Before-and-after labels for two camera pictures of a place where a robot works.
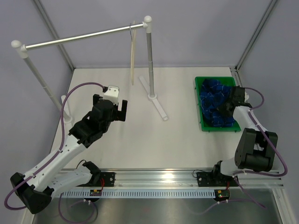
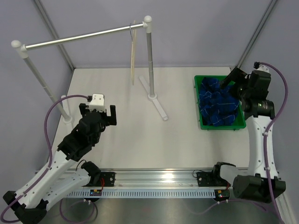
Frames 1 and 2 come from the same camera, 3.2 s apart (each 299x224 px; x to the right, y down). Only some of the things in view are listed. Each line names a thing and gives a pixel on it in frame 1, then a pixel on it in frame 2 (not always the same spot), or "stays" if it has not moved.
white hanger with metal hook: x=132 y=36 stays
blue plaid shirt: x=213 y=94 stays
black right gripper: x=220 y=109 to x=235 y=75
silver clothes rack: x=21 y=50 stays
